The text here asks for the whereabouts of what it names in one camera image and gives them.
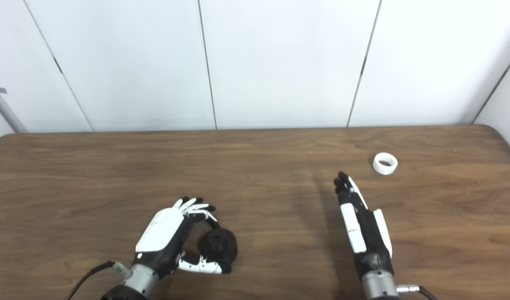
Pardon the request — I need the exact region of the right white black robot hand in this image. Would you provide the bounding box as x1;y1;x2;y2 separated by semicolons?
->
333;171;399;300

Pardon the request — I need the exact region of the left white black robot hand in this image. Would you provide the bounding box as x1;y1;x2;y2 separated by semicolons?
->
122;197;232;299

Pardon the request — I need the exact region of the round black part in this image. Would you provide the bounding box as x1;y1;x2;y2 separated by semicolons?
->
196;228;239;265

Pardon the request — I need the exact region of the white ring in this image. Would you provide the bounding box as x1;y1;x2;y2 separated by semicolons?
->
372;152;398;175

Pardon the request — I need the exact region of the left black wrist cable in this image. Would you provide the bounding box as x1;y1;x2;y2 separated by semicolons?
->
65;260;132;300

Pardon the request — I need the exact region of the grey wall corner post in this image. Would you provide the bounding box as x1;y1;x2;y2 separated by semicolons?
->
0;77;28;134

